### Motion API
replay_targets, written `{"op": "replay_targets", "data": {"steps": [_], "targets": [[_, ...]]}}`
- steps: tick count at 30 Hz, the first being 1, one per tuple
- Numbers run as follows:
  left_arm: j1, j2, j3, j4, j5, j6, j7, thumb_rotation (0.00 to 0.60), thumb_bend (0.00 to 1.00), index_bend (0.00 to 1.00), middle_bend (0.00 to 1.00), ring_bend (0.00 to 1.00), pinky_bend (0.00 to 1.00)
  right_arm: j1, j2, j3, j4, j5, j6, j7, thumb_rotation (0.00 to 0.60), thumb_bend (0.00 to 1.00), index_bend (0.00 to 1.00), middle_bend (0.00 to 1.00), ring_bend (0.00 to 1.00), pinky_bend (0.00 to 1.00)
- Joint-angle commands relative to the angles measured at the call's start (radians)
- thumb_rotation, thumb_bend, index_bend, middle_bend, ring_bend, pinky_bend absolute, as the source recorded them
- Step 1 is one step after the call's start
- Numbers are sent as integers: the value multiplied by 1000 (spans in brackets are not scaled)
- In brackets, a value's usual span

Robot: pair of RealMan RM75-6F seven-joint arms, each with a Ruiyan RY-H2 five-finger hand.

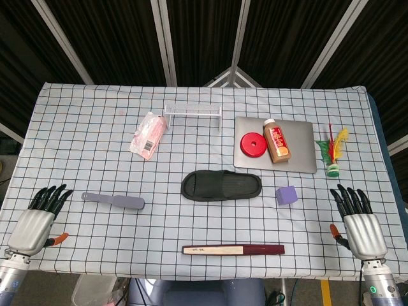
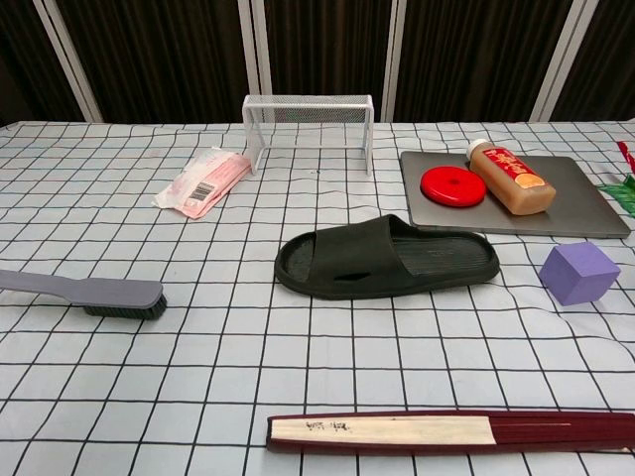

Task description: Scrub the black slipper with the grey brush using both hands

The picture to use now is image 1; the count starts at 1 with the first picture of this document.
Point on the white checked tablecloth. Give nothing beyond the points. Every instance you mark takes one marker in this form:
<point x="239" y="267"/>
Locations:
<point x="95" y="137"/>

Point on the pink plastic packet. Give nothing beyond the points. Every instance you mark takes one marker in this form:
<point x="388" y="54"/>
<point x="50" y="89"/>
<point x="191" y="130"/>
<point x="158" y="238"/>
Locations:
<point x="148" y="137"/>

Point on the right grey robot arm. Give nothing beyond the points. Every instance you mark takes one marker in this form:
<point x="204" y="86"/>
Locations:
<point x="381" y="287"/>

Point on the clear plastic container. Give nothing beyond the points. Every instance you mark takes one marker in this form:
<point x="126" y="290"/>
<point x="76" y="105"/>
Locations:
<point x="92" y="291"/>

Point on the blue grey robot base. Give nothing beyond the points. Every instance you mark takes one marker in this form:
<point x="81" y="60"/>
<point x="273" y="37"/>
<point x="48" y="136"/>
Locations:
<point x="197" y="293"/>

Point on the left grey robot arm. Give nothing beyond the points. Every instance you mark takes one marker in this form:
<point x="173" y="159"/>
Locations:
<point x="11" y="277"/>

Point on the folded dark red fan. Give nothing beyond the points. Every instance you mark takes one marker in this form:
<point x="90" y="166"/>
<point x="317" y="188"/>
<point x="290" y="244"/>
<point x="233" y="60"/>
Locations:
<point x="223" y="249"/>

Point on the white metal frame bar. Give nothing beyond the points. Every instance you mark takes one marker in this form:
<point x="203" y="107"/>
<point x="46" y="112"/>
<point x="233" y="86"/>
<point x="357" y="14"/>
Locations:
<point x="331" y="44"/>
<point x="240" y="32"/>
<point x="165" y="41"/>
<point x="60" y="35"/>

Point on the purple foam cube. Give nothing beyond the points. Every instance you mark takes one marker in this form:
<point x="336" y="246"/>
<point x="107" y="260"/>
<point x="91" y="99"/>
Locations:
<point x="287" y="196"/>

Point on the grey flat metal tray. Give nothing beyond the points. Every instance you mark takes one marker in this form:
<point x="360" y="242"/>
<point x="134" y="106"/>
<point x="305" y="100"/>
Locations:
<point x="303" y="143"/>

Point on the brown drink bottle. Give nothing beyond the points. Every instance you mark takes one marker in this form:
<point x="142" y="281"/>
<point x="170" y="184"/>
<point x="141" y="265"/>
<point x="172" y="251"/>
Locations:
<point x="277" y="143"/>

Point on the colourful feather shuttlecock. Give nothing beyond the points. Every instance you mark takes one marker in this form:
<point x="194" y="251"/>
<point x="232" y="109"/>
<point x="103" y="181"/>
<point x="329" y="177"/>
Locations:
<point x="333" y="165"/>

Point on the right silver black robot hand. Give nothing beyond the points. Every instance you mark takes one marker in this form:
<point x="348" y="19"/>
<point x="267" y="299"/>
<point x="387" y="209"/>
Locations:
<point x="365" y="232"/>

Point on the white triangular metal frame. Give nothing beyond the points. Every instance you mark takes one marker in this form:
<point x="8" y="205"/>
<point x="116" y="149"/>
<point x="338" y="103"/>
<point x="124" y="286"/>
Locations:
<point x="234" y="71"/>

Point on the red disc with hole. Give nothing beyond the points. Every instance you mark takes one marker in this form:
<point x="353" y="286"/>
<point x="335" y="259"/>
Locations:
<point x="248" y="148"/>

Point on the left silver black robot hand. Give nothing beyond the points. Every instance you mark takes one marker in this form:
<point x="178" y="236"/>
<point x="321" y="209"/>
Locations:
<point x="32" y="228"/>

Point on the black slipper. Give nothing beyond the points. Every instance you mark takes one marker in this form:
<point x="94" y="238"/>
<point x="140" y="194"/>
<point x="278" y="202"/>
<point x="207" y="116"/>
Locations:
<point x="232" y="186"/>

